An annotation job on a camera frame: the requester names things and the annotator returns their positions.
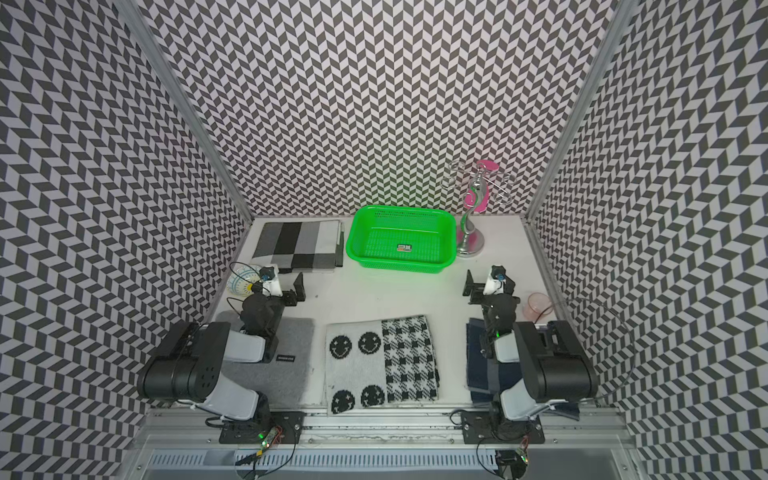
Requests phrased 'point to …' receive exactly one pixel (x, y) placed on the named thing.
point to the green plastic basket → (401, 239)
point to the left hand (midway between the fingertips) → (287, 275)
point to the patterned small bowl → (241, 280)
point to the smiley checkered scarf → (373, 363)
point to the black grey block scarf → (301, 247)
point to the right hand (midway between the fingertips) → (483, 275)
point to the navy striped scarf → (479, 382)
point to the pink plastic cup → (538, 305)
